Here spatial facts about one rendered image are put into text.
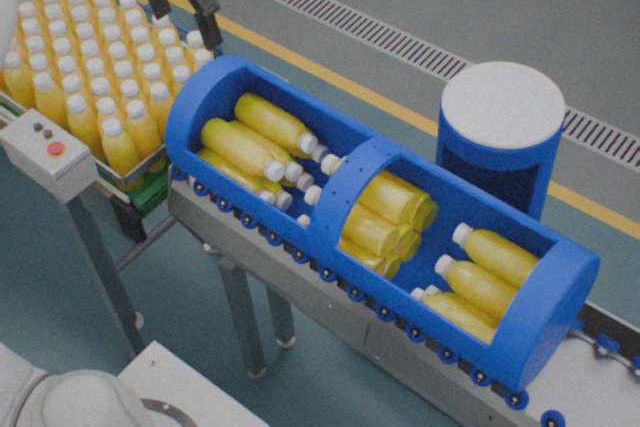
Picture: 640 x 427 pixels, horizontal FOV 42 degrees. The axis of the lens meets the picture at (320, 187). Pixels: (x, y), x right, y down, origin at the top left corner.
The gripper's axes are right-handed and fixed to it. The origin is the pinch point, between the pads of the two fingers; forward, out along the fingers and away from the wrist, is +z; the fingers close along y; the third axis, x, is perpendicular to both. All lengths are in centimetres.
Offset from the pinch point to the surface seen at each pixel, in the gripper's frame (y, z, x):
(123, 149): -40, 49, -6
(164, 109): -42, 48, 7
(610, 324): 36, 153, 81
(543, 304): 57, 43, 16
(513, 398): 56, 68, 9
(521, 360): 58, 50, 8
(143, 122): -41, 47, 1
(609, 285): 23, 168, 102
